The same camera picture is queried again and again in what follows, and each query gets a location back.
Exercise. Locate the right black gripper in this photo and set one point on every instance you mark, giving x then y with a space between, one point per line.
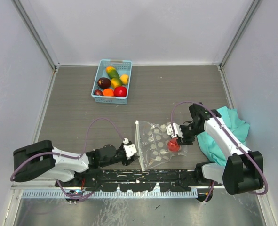
185 140

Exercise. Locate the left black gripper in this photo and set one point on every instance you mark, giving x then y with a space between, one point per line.
126 161

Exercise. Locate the small red fake fruit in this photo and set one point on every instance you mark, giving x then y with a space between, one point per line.
173 145

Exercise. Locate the clear zip top bag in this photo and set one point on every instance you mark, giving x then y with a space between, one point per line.
151 141

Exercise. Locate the orange fake fruit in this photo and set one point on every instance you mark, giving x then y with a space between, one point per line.
108 92

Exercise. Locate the small dark purple fake fruit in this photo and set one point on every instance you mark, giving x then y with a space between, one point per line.
98 92

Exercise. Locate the red fake apple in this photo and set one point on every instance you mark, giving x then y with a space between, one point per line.
120 91

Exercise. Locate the yellow green fake mango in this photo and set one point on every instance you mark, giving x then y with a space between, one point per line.
116 82

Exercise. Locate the yellow fake peach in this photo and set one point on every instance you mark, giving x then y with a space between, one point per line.
124 79

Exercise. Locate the green orange fake mango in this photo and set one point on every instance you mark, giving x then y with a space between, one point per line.
112 72

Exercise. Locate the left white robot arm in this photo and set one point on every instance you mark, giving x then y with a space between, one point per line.
42 159

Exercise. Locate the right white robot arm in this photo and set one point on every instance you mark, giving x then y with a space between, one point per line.
243 171

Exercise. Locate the light blue plastic basket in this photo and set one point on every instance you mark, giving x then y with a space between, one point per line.
122 67

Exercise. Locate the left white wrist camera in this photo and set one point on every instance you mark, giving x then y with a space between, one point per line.
129 148

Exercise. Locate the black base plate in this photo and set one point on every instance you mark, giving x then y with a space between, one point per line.
109 180

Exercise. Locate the grey slotted cable duct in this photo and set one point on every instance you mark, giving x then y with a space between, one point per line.
56 194

